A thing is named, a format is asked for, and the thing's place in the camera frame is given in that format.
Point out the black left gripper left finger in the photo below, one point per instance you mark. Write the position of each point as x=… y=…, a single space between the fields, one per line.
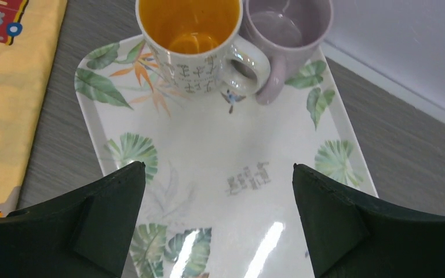
x=82 y=233

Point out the lilac mug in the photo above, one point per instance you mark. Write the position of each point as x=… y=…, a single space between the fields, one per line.
x=288 y=32

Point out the yellow printed cloth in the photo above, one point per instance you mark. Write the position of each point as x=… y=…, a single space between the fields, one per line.
x=29 y=31

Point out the orange interior patterned mug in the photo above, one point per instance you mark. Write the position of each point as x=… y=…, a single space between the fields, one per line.
x=197 y=46

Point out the leaf pattern serving tray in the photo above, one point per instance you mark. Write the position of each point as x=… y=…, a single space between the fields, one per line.
x=219 y=199

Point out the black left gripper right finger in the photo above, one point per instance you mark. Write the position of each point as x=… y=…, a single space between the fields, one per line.
x=352 y=234

